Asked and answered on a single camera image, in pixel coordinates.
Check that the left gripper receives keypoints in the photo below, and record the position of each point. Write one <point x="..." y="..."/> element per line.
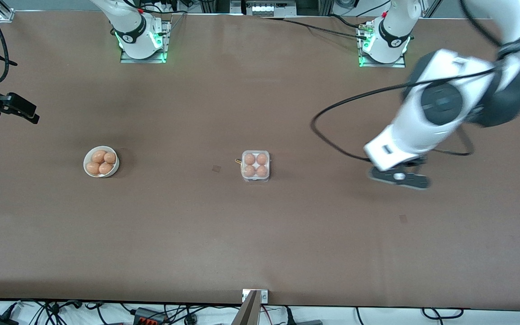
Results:
<point x="414" y="162"/>

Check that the clear plastic egg box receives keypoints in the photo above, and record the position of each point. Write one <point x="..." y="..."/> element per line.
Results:
<point x="255" y="179"/>

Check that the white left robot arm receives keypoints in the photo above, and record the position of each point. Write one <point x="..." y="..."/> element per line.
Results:
<point x="440" y="104"/>

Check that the white round bowl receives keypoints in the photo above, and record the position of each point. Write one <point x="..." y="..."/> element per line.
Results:
<point x="114" y="169"/>

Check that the black power adapter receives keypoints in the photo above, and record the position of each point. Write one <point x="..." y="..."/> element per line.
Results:
<point x="0" y="321"/>

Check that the black power strip red switches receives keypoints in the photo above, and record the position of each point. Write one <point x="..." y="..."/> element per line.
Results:
<point x="149" y="316"/>

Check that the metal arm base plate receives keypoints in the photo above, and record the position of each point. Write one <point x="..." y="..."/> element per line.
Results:
<point x="397" y="64"/>
<point x="127" y="59"/>

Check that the silver table corner bracket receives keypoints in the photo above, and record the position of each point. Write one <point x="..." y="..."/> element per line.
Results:
<point x="6" y="16"/>

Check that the aluminium frame with device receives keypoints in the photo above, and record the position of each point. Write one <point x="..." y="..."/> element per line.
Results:
<point x="264" y="6"/>

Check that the silver camera mount bracket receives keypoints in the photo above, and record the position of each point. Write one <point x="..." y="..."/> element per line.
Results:
<point x="263" y="295"/>

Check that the grey camera post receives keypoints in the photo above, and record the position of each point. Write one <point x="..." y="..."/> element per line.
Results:
<point x="247" y="311"/>

